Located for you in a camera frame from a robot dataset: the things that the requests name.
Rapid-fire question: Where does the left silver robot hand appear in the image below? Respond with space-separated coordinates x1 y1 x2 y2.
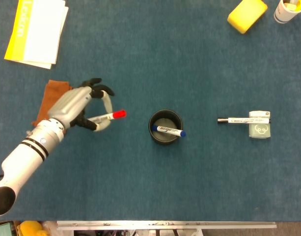
47 78 115 133

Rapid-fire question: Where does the red cap whiteboard marker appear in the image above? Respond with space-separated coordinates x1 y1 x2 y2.
87 110 127 123

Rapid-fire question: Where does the black cap whiteboard marker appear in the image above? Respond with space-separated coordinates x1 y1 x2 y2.
217 117 272 124

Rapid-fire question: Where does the black mesh pen holder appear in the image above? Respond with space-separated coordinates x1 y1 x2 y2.
148 109 183 146

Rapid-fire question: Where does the blue cap whiteboard marker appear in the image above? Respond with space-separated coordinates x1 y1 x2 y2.
151 124 187 138

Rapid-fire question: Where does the brown folded cloth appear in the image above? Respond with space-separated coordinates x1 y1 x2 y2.
31 80 74 127

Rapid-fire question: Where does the yellow and white booklet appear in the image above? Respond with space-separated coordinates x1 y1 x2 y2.
4 0 69 70

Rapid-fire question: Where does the blue table mat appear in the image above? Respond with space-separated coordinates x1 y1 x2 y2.
0 0 301 222

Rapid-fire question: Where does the yellow soft object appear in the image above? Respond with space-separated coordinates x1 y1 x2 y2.
19 220 48 236

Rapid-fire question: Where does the green tissue pack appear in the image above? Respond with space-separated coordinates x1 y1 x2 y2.
248 111 272 140

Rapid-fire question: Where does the yellow sponge block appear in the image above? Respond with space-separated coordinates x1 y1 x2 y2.
227 0 268 34

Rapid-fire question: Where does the white paper cup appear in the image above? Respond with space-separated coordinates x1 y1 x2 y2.
274 0 301 25

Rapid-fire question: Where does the aluminium table rail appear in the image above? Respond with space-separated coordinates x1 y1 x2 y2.
56 220 277 231

